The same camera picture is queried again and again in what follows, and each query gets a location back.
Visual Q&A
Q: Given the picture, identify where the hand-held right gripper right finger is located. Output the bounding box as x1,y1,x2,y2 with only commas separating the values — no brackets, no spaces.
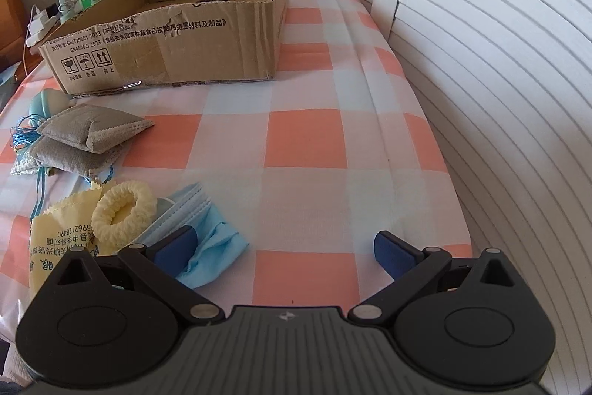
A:
348,231,530,326

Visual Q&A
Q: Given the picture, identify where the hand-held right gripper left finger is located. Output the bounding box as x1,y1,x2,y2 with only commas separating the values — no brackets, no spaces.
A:
44,226,223,325

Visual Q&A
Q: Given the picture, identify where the blue face mask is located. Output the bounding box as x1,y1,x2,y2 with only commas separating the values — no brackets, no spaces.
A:
134,182,250,289

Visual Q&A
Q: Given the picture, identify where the yellow paper packet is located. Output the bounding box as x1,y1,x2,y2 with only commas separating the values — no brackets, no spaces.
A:
28,187,122,298

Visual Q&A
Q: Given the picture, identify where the grey fabric sachet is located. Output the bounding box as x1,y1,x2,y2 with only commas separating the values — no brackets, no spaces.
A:
36,107,155,155
28,138,123,179

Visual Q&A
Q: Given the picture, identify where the floral sachet with blue tassel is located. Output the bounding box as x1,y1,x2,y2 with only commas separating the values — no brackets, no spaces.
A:
10,124,115,222

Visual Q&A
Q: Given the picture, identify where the light blue plush toy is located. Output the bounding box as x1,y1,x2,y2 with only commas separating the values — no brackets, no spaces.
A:
28,90,77,119

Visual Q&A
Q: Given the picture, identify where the brown cardboard box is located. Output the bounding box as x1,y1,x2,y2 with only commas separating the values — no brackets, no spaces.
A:
38,0,293,95

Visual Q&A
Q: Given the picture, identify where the orange white checkered tablecloth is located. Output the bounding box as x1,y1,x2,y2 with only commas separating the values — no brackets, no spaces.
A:
0,0,475,333

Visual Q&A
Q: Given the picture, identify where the white charger plug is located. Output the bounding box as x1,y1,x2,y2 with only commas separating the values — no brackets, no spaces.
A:
30,5,57,30

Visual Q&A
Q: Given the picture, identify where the white power cable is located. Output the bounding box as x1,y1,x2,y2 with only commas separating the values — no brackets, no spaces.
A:
18,39,31,76

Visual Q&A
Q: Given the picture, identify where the white charger and cable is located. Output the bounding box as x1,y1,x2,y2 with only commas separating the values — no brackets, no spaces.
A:
25,18,58,47

